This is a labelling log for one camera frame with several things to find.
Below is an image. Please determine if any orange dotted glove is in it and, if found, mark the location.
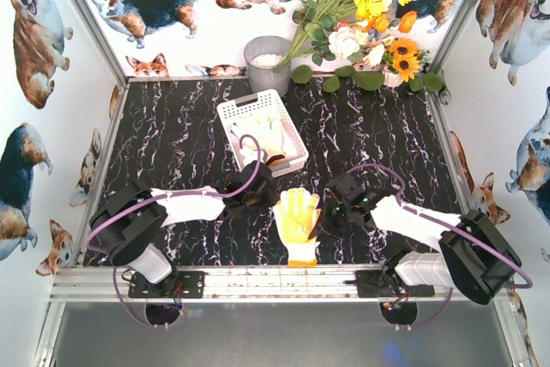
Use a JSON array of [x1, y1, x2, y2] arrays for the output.
[[272, 187, 321, 267]]

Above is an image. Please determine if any beige knit glove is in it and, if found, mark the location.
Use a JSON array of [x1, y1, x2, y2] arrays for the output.
[[230, 114, 285, 162]]

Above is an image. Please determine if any white perforated storage basket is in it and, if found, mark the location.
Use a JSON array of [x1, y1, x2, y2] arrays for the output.
[[217, 89, 309, 177]]

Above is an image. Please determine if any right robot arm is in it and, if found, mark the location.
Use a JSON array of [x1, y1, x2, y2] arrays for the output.
[[312, 173, 522, 305]]

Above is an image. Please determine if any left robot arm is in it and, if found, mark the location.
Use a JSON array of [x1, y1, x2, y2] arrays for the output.
[[88, 161, 276, 284]]

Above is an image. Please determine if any grey metal bucket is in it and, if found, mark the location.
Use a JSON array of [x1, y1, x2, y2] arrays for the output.
[[243, 36, 291, 97]]

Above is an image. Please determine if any artificial flower bouquet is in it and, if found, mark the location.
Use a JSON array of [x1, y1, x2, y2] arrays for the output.
[[279, 0, 443, 93]]

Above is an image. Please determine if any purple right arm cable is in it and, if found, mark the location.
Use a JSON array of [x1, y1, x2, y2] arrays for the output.
[[343, 163, 534, 328]]

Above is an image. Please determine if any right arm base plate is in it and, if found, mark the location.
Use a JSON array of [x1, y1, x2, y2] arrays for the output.
[[344, 270, 435, 298]]

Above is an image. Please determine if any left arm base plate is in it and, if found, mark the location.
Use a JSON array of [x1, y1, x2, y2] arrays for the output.
[[128, 271, 205, 299]]

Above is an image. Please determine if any aluminium front rail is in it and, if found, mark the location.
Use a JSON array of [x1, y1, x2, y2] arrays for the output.
[[47, 266, 515, 303]]

